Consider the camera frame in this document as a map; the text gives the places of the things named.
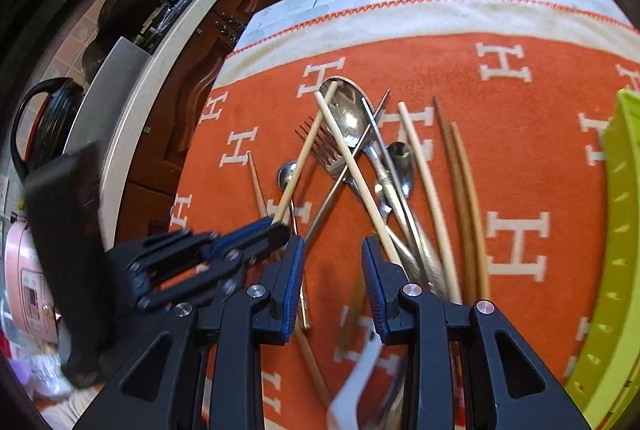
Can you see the light wooden chopstick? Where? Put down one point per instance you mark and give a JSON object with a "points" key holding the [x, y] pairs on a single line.
{"points": [[352, 164], [307, 149], [429, 190]]}

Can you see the orange patterned blanket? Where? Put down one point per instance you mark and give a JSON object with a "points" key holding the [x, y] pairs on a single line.
{"points": [[525, 109]]}

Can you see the green plastic utensil tray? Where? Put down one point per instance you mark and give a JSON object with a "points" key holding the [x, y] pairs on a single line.
{"points": [[620, 235]]}

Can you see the pink rice cooker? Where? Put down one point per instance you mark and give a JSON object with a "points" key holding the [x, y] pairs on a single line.
{"points": [[25, 280]]}

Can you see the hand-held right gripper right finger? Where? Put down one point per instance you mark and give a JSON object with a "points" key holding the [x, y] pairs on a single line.
{"points": [[375, 290]]}

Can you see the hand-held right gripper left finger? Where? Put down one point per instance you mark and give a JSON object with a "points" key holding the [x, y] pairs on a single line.
{"points": [[294, 290]]}

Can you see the brown wooden chopstick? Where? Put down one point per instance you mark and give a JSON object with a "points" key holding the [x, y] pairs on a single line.
{"points": [[456, 190], [257, 185], [472, 205]]}

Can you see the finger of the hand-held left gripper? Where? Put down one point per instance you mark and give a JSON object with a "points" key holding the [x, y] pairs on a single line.
{"points": [[250, 236], [200, 285]]}

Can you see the stainless steel soup spoon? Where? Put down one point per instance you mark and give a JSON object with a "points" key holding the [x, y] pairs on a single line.
{"points": [[402, 169]]}

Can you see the gas stove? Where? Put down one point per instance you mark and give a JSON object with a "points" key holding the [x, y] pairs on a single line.
{"points": [[160, 22]]}

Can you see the white kitchen countertop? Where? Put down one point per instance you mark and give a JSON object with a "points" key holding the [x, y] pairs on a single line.
{"points": [[165, 74]]}

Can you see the black pressure cooker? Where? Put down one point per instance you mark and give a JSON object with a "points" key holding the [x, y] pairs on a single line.
{"points": [[50, 119]]}

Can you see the large silver spoon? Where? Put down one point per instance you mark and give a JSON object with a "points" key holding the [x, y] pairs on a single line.
{"points": [[347, 114]]}

